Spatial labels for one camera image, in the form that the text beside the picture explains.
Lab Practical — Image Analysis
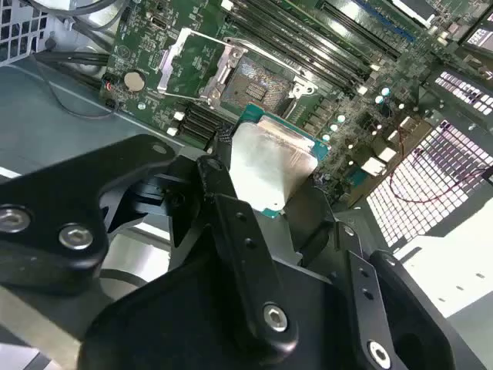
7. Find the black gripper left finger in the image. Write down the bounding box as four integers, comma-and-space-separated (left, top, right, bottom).
0, 134, 300, 355

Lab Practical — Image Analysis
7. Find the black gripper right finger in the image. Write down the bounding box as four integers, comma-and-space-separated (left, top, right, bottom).
292, 183, 481, 370

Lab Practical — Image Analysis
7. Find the metal socket cover frame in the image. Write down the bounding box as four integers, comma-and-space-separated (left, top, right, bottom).
156, 27, 250, 105

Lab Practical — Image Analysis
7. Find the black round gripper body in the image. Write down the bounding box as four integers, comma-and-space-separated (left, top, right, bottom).
79, 230, 359, 370

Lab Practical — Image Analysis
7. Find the silver topped green CPU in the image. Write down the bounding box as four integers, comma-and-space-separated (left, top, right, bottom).
228, 102, 333, 221

